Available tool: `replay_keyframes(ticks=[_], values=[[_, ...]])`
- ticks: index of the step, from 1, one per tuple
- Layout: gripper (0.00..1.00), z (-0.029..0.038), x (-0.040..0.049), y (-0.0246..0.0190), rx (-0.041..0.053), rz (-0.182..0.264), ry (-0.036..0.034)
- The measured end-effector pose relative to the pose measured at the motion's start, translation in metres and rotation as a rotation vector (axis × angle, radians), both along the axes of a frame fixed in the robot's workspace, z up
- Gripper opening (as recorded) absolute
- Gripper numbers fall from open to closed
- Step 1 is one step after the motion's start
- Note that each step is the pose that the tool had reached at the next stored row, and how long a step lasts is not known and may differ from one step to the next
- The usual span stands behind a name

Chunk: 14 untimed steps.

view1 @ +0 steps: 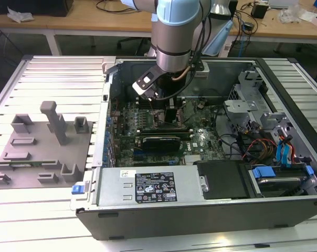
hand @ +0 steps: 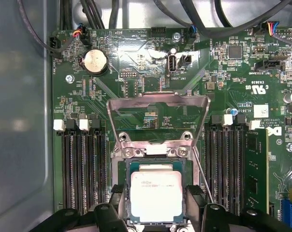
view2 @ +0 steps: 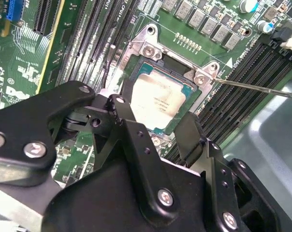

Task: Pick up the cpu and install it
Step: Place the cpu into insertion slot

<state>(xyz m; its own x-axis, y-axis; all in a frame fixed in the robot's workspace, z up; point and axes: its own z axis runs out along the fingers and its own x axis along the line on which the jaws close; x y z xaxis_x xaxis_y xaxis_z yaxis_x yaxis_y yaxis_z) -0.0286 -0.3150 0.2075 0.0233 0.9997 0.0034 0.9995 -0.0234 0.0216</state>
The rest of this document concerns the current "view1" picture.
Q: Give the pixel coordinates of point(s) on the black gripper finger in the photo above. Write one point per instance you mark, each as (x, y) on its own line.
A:
(171, 115)

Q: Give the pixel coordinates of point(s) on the thin metal locking lever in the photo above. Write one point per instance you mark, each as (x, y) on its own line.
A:
(153, 111)

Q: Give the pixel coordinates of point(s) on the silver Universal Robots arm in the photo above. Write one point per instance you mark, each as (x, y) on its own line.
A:
(171, 39)

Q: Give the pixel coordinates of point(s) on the RAM slots bank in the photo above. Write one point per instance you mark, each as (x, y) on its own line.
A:
(144, 105)
(163, 131)

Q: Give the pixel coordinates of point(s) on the round coin battery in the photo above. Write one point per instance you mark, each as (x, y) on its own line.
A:
(200, 105)

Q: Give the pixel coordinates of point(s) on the black graphics card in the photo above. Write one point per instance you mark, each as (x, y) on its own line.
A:
(161, 144)

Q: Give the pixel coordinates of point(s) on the green motherboard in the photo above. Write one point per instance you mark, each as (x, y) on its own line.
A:
(200, 131)

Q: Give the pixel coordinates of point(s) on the small silver heat sink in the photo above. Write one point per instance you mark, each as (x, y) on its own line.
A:
(192, 159)

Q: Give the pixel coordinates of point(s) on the black chair base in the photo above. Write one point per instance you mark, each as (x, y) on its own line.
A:
(129, 40)

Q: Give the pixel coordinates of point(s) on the grey metal drive cage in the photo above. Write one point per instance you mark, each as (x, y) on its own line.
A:
(240, 105)

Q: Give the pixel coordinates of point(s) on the black drive bay cover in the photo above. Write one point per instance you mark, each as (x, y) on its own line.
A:
(221, 181)

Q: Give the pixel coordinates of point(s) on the silver power supply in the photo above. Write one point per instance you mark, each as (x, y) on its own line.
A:
(114, 186)

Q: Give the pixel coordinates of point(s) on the small black adapter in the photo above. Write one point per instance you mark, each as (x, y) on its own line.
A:
(249, 26)

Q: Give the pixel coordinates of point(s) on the black open PC case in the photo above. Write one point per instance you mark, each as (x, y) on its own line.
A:
(174, 220)

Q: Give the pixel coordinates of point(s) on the hard disk in blue carrier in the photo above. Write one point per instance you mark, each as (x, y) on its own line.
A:
(263, 172)

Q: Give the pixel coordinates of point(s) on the small black box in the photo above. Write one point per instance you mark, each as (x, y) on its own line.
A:
(259, 11)

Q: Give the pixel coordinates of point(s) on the blue case latch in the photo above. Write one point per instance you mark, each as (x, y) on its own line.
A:
(78, 189)

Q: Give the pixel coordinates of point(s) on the wooden desk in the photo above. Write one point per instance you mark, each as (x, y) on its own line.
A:
(69, 23)

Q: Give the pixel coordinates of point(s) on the grey parts rack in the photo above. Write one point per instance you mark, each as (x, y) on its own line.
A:
(43, 147)

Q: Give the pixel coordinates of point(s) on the clear plastic bag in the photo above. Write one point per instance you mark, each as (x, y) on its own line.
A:
(289, 13)

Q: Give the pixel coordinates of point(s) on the green RAM stick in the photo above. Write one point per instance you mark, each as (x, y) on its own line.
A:
(35, 164)

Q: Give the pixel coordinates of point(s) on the large black equipment box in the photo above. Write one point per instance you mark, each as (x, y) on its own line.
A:
(43, 8)

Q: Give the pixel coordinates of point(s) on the white cardboard box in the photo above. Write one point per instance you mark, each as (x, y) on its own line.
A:
(313, 18)

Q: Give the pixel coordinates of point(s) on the crumpled white paper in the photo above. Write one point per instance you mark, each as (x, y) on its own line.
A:
(19, 14)

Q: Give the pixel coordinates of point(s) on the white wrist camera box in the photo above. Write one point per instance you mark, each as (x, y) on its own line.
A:
(145, 84)

